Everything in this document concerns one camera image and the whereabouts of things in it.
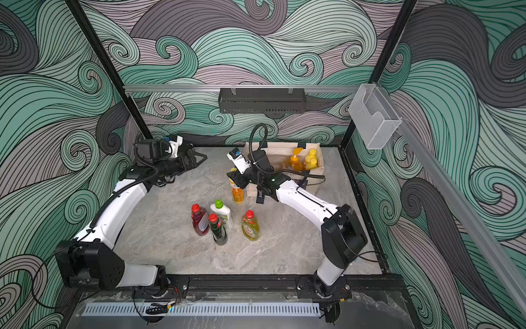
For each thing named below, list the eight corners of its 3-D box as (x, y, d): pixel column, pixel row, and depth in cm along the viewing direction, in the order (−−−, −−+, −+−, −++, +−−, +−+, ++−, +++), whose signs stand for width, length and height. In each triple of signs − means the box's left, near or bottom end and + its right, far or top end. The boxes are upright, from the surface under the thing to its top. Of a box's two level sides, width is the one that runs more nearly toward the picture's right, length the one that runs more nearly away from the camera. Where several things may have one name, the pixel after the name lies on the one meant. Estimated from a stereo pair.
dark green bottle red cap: (214, 246, 85) (206, 229, 72) (217, 229, 90) (209, 210, 77) (226, 246, 85) (220, 229, 72) (228, 229, 90) (222, 210, 76)
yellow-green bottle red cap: (252, 245, 85) (250, 225, 70) (244, 236, 88) (241, 215, 72) (259, 238, 87) (259, 217, 72) (252, 229, 90) (250, 208, 74)
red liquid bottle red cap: (200, 237, 88) (188, 217, 73) (202, 225, 91) (191, 203, 77) (208, 237, 88) (198, 217, 73) (210, 225, 91) (201, 203, 77)
